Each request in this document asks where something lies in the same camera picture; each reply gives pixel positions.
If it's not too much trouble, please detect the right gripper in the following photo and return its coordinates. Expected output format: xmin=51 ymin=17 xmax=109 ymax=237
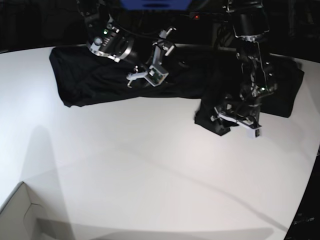
xmin=126 ymin=26 xmax=177 ymax=88

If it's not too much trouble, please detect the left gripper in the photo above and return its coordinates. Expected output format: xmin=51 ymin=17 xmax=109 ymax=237
xmin=210 ymin=99 xmax=262 ymax=130

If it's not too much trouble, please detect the black t-shirt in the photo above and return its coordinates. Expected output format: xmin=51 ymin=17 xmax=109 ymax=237
xmin=49 ymin=46 xmax=304 ymax=136

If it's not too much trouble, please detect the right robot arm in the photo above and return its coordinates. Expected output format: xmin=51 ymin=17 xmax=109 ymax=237
xmin=76 ymin=0 xmax=176 ymax=87

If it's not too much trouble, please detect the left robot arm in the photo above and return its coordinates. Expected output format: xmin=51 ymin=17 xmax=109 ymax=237
xmin=213 ymin=0 xmax=278 ymax=137

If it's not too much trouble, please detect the black power strip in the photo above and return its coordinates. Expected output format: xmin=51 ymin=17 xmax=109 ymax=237
xmin=187 ymin=12 xmax=232 ymax=22

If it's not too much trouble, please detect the blue box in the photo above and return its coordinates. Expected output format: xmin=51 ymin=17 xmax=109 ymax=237
xmin=120 ymin=0 xmax=192 ymax=10

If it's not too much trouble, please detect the white cardboard box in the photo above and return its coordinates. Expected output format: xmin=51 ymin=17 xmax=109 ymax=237
xmin=0 ymin=182 xmax=75 ymax=240

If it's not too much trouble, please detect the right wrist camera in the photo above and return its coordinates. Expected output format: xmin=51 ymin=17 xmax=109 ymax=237
xmin=146 ymin=64 xmax=169 ymax=87

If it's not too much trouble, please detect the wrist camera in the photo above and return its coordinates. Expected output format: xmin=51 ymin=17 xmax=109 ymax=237
xmin=146 ymin=64 xmax=169 ymax=87
xmin=246 ymin=127 xmax=262 ymax=139

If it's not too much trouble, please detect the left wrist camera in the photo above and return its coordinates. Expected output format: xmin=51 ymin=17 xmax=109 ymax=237
xmin=246 ymin=127 xmax=262 ymax=139

